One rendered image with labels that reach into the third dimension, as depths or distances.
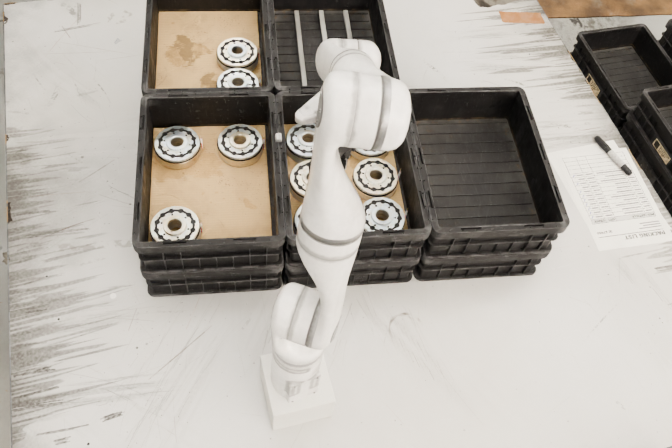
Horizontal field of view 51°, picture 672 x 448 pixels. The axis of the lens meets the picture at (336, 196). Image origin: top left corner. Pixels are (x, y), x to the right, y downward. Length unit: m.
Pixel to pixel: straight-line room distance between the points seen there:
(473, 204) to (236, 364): 0.64
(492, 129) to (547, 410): 0.67
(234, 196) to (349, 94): 0.79
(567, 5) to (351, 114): 2.84
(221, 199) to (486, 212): 0.60
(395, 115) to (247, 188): 0.81
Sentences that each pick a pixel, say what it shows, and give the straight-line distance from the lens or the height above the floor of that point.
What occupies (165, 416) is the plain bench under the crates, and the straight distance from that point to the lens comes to 1.51.
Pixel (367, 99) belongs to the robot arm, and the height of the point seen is 1.53.
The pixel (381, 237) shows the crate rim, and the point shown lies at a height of 0.93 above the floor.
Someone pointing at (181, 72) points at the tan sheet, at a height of 0.83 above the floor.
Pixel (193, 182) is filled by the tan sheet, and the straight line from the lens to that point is 1.60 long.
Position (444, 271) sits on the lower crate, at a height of 0.74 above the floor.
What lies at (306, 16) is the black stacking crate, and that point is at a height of 0.83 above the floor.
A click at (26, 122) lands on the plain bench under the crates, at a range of 1.95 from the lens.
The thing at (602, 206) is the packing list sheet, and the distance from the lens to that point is 1.91.
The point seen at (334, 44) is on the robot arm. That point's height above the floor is 1.36.
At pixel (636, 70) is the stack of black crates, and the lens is 2.99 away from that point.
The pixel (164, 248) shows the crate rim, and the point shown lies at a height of 0.92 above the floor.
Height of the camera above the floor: 2.13
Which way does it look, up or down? 56 degrees down
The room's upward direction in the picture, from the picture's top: 9 degrees clockwise
